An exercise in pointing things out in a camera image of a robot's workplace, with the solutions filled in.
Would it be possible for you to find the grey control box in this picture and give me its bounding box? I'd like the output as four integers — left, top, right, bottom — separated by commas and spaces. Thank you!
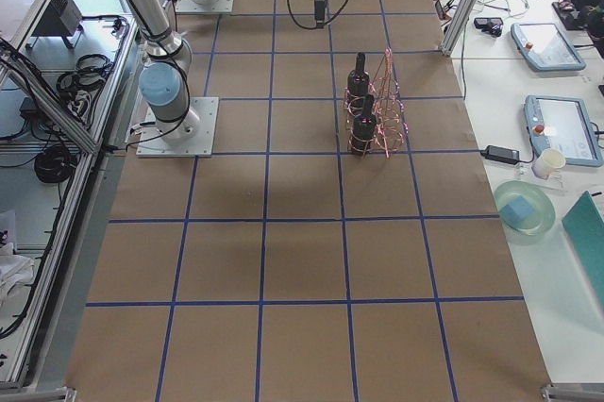
25, 0, 83, 49

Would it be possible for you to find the black webcam device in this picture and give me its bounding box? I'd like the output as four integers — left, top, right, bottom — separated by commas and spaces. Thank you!
473, 17, 503, 37

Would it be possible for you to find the far teach pendant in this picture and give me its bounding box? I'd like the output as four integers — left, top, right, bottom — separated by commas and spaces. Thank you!
510, 23, 586, 72

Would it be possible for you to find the dark wine bottle far slot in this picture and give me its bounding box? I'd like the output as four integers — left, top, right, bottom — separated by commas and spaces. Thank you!
346, 52, 369, 112

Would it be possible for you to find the copper wire wine basket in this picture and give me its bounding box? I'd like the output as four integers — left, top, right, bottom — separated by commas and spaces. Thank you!
344, 48, 408, 158

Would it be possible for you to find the near teach pendant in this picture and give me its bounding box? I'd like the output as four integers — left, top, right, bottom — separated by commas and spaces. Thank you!
524, 95, 603, 167

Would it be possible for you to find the blue foam cube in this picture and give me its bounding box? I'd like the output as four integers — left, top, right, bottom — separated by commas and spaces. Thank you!
499, 195, 537, 229

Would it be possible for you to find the dark wine bottle near slot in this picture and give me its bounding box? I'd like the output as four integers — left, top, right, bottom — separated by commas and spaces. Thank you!
350, 94, 377, 156

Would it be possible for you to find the teach pendant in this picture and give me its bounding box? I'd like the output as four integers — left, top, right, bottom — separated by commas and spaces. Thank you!
510, 23, 586, 72
524, 95, 603, 167

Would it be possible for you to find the dark wine bottle slot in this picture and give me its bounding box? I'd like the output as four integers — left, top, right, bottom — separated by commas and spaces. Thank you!
350, 94, 377, 156
346, 52, 369, 112

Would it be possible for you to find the coiled black cable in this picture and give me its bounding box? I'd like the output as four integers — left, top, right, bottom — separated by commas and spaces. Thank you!
33, 144, 77, 185

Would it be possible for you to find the green glass plate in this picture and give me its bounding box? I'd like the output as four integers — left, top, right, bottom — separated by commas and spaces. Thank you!
494, 180, 556, 236

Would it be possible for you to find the white paper cup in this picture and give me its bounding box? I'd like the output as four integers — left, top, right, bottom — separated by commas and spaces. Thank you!
531, 148, 566, 179

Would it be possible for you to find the brown paper table mat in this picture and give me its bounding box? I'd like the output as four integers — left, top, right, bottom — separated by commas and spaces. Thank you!
66, 0, 548, 401

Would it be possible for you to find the teal board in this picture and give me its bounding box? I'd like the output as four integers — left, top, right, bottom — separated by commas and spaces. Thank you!
562, 192, 603, 310

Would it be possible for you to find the black power adapter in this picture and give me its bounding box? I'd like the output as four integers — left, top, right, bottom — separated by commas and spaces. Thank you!
480, 145, 520, 165

